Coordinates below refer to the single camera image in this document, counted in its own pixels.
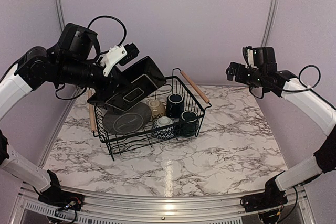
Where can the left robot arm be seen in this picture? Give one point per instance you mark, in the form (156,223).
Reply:
(75,59)

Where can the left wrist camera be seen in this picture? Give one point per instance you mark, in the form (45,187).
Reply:
(118,55)

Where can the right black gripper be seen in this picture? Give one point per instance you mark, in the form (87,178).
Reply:
(232,67)

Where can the black wire dish rack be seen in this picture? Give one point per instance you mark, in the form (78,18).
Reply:
(118,143)

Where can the aluminium corner post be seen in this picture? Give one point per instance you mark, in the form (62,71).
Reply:
(265,30)
(59,3)

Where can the grey reindeer round plate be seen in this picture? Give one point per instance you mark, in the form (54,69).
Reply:
(127,122)

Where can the beige ceramic bowl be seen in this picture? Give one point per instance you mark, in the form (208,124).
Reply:
(157,109)

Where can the aluminium front frame rail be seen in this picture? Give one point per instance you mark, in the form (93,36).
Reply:
(112,208)

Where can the wooden rack handle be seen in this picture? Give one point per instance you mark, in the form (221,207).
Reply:
(92,118)
(195,87)

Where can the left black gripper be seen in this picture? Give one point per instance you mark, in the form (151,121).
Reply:
(115,78)

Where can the dark green mug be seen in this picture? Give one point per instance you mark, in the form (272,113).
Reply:
(189,122)

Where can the left wooden rack handle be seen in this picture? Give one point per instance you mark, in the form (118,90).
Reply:
(92,118)

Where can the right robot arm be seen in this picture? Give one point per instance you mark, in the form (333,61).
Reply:
(290,88)

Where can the left aluminium corner post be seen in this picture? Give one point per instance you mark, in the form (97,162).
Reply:
(59,3)

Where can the right aluminium corner post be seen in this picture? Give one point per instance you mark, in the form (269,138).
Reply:
(265,30)

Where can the right wooden rack handle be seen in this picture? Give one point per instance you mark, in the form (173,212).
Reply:
(195,87)

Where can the navy blue mug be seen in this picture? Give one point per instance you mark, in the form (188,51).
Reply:
(174,105)

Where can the blue white patterned bowl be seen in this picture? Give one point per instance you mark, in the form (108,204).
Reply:
(163,128)

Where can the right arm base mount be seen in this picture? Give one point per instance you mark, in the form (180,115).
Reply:
(271,197)

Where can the square floral black-backed plate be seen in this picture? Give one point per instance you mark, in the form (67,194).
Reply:
(130,87)

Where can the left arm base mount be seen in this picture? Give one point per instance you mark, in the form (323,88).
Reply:
(55,196)

